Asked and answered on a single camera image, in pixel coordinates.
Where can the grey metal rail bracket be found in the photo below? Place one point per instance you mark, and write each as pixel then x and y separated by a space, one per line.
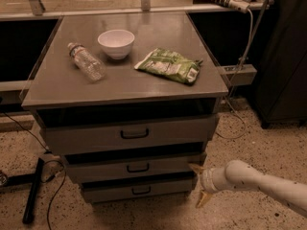
pixel 234 76

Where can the white ceramic bowl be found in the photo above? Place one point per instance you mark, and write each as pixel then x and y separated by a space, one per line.
pixel 116 44

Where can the grey drawer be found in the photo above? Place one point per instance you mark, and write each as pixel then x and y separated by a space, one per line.
pixel 156 188
pixel 93 172
pixel 130 135

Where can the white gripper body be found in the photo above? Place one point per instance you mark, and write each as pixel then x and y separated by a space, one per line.
pixel 207 180

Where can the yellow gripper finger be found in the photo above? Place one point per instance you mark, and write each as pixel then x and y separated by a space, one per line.
pixel 203 198
pixel 196 168

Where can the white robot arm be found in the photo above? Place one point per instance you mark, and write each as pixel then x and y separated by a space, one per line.
pixel 238 176

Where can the green chip bag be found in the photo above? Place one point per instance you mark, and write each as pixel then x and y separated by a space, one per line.
pixel 170 65

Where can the black floor stand leg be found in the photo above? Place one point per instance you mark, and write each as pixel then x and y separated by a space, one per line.
pixel 30 178

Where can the dark cabinet at right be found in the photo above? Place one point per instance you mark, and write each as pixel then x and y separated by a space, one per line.
pixel 279 92

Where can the clear plastic water bottle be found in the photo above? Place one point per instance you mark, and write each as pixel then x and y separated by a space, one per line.
pixel 88 63

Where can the grey drawer cabinet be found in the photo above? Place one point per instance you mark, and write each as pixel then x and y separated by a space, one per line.
pixel 62 96

